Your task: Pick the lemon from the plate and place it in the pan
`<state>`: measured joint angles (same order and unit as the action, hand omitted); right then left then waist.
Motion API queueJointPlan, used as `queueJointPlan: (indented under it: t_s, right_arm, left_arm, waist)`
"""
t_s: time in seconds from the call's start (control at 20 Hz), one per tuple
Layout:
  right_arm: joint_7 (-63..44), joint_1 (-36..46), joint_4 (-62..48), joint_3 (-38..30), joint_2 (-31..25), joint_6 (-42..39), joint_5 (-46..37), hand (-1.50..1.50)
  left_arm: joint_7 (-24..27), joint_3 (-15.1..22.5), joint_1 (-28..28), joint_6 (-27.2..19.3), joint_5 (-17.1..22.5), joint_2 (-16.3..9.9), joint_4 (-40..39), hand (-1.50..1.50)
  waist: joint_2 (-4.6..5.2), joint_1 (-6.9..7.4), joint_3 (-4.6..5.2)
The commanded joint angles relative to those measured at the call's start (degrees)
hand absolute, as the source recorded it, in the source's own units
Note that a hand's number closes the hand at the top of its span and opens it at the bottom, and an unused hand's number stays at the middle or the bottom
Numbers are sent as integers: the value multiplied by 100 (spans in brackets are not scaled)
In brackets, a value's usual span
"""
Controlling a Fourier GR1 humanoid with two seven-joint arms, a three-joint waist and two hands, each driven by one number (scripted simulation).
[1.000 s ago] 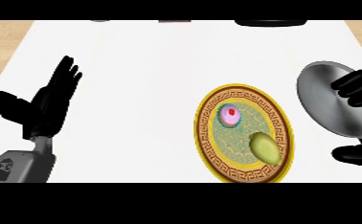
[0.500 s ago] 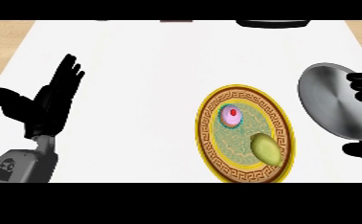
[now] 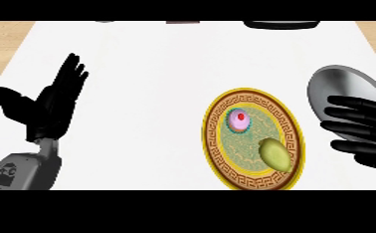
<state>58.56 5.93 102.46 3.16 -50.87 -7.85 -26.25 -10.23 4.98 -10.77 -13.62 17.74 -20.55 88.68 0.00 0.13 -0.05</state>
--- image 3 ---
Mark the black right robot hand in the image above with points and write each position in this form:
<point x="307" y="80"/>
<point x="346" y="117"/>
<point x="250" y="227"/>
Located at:
<point x="353" y="124"/>

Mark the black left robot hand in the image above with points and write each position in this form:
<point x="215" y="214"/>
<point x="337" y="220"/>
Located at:
<point x="55" y="104"/>

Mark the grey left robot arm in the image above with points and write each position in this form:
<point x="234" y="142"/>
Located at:
<point x="30" y="170"/>

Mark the grey metal pan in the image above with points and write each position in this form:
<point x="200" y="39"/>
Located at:
<point x="338" y="86"/>

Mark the yellow-green lemon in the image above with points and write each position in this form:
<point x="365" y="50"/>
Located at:
<point x="275" y="155"/>

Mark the yellow patterned plate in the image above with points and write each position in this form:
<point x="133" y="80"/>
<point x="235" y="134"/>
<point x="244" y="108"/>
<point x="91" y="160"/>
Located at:
<point x="245" y="144"/>

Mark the pink frosted cupcake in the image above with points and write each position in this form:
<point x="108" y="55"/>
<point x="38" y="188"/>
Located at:
<point x="240" y="120"/>

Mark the black rounded appliance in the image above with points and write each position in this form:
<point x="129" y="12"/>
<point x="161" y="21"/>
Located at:
<point x="282" y="24"/>

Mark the brown flat object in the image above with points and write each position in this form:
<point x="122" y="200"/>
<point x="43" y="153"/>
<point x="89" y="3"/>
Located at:
<point x="182" y="22"/>

